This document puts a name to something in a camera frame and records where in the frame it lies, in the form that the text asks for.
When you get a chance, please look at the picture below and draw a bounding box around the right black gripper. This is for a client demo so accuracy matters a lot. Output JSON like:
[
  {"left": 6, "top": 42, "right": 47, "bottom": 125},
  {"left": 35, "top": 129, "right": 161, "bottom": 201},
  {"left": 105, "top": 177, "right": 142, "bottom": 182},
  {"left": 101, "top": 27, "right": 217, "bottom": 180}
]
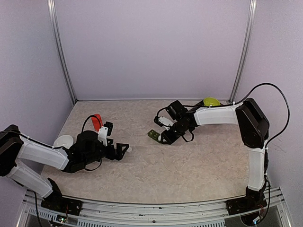
[{"left": 160, "top": 121, "right": 189, "bottom": 145}]

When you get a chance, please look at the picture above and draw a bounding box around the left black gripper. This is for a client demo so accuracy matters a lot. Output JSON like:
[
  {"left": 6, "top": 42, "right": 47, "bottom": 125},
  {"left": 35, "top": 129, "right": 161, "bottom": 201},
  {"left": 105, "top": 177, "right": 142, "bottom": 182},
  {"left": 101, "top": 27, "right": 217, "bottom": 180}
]
[{"left": 83, "top": 138, "right": 129, "bottom": 165}]

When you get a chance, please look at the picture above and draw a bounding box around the green weekly pill organizer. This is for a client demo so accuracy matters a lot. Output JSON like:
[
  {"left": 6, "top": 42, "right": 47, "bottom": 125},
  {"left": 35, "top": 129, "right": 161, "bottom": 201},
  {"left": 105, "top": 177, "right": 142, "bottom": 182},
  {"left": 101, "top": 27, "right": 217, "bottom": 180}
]
[{"left": 147, "top": 130, "right": 161, "bottom": 143}]

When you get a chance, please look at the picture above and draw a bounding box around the orange pill bottle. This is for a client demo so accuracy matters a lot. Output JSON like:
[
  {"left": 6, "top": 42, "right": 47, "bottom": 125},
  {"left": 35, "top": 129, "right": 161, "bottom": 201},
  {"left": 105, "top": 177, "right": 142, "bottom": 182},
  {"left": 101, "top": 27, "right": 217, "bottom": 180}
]
[{"left": 91, "top": 113, "right": 103, "bottom": 132}]

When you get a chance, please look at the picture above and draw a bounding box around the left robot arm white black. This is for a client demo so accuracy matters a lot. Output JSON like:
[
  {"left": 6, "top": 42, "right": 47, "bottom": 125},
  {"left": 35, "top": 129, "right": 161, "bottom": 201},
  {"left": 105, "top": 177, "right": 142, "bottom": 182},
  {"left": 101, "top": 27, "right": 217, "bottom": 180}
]
[{"left": 0, "top": 125, "right": 129, "bottom": 210}]

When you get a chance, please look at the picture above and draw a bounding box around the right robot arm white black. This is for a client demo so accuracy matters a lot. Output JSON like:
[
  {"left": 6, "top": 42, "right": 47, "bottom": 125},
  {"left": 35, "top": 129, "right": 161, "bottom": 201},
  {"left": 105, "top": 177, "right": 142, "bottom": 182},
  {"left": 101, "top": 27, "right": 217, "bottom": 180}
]
[{"left": 154, "top": 98, "right": 269, "bottom": 210}]

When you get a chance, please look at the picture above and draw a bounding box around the black patterned square plate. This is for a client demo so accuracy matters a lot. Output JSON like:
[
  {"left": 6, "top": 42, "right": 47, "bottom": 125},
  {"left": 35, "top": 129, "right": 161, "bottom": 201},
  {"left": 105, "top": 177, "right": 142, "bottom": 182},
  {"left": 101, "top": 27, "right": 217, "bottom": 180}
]
[{"left": 195, "top": 100, "right": 225, "bottom": 107}]

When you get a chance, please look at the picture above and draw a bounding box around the white bowl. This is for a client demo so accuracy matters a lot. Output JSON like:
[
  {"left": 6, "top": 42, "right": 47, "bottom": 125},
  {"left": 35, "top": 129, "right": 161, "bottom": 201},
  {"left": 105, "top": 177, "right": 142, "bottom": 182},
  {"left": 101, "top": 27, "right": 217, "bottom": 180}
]
[{"left": 53, "top": 135, "right": 74, "bottom": 148}]

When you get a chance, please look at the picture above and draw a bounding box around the lime green bowl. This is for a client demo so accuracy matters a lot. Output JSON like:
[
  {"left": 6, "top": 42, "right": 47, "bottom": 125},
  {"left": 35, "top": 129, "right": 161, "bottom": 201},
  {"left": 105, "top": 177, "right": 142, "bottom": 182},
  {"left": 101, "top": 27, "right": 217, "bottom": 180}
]
[{"left": 203, "top": 97, "right": 221, "bottom": 106}]

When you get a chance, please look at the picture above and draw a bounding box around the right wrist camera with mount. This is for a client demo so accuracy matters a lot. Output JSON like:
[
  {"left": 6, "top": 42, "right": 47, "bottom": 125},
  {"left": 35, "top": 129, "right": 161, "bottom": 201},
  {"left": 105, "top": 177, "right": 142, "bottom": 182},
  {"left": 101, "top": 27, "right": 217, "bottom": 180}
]
[{"left": 154, "top": 116, "right": 173, "bottom": 130}]

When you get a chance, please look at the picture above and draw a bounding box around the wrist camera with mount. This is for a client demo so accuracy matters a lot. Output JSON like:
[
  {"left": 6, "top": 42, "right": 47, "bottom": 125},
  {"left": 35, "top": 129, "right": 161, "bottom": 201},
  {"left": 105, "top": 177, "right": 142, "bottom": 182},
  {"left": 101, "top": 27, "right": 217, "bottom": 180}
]
[
  {"left": 154, "top": 116, "right": 173, "bottom": 130},
  {"left": 98, "top": 122, "right": 113, "bottom": 146}
]

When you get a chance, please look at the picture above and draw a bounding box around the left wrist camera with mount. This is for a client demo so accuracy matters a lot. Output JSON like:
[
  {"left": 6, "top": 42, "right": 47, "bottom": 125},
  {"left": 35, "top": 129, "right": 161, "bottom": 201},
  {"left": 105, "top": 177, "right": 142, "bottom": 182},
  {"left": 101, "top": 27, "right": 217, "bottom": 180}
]
[{"left": 98, "top": 122, "right": 113, "bottom": 146}]

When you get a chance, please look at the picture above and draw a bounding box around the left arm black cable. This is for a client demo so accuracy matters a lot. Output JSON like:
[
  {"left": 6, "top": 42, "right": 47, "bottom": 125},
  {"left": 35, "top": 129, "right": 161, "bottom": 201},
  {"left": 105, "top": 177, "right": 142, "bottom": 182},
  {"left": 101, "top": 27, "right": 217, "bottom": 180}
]
[{"left": 80, "top": 114, "right": 101, "bottom": 134}]

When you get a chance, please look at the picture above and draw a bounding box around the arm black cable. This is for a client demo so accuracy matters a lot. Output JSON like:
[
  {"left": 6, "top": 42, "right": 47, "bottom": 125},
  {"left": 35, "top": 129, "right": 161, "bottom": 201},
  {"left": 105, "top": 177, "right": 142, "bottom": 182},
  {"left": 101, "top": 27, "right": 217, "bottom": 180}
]
[
  {"left": 80, "top": 114, "right": 101, "bottom": 134},
  {"left": 153, "top": 82, "right": 291, "bottom": 187}
]

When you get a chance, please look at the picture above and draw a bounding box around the front aluminium rail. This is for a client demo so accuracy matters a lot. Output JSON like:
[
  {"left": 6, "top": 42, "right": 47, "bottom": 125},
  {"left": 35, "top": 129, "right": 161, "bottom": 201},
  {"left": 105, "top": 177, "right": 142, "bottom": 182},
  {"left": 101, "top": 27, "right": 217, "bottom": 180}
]
[{"left": 16, "top": 188, "right": 293, "bottom": 227}]

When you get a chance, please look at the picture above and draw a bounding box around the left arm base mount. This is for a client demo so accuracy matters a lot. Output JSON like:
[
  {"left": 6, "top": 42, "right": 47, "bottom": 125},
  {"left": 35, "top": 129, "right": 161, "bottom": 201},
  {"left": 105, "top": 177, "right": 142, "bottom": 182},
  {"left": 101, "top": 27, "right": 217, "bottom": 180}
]
[{"left": 41, "top": 196, "right": 83, "bottom": 216}]

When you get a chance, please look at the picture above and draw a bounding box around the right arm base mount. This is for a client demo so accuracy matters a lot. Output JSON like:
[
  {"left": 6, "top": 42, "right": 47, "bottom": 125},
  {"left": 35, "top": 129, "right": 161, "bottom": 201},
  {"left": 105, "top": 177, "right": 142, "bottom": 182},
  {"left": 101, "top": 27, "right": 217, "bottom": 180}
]
[{"left": 226, "top": 197, "right": 267, "bottom": 215}]

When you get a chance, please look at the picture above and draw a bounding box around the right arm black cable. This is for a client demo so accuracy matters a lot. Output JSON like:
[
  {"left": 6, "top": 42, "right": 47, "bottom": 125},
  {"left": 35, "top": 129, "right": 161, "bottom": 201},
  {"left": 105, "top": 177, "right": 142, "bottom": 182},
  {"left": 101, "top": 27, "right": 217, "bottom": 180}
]
[{"left": 153, "top": 82, "right": 291, "bottom": 187}]

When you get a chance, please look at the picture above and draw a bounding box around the left aluminium frame post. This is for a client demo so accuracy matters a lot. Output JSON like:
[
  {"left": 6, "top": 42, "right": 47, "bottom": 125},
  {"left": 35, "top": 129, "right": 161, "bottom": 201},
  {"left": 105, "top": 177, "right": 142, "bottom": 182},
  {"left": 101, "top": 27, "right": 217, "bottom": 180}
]
[{"left": 47, "top": 0, "right": 78, "bottom": 105}]

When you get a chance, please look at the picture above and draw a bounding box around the aluminium frame post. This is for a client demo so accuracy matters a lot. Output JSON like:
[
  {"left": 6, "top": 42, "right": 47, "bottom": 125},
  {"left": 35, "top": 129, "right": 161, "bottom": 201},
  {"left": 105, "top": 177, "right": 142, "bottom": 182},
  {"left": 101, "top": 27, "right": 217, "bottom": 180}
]
[
  {"left": 47, "top": 0, "right": 78, "bottom": 105},
  {"left": 229, "top": 0, "right": 257, "bottom": 103}
]

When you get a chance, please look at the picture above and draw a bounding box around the right aluminium frame post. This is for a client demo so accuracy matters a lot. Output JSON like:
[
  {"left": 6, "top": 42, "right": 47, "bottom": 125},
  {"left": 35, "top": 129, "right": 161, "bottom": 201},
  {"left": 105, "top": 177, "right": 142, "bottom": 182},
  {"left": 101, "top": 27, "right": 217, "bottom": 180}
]
[{"left": 229, "top": 0, "right": 257, "bottom": 103}]

